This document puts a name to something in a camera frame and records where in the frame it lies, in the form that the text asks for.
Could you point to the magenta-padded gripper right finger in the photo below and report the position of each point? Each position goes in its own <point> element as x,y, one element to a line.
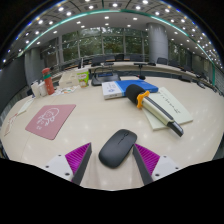
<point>165,166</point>

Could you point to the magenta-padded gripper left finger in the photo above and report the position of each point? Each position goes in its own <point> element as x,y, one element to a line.
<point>58,165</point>

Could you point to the black computer mouse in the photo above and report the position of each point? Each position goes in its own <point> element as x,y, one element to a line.
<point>116,148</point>

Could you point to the pink mouse pad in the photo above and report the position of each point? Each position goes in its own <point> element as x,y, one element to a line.
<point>50,120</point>

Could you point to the handheld microphone with foam head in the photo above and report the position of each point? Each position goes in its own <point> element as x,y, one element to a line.
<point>156,110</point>

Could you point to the pale green booklet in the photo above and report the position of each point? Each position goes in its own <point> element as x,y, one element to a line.
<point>176,106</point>

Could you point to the red and white leaflet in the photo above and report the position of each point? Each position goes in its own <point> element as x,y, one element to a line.
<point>10,124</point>

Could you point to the white paper sheet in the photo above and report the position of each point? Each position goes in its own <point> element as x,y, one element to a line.
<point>25,106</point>

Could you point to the colourful sticker sheet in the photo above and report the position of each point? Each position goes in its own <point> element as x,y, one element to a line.
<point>66,90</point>

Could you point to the white plastic cup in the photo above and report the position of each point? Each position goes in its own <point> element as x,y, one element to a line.
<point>35,90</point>

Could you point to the red drink bottle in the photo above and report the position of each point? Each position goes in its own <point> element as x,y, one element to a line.
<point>49,83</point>

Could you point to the cream cardboard box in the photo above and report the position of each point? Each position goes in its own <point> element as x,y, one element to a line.
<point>68,80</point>

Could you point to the blue and white book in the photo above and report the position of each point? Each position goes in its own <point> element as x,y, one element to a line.
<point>115,89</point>

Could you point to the black gooseneck table microphone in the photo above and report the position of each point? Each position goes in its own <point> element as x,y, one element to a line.
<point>141,76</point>

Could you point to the black conference microphone console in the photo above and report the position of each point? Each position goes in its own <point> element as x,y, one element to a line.
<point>105,78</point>

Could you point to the dark office chairs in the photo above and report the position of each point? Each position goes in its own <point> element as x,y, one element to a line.
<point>162,61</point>

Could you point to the ceiling lights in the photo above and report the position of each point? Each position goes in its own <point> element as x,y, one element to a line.
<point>106,17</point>

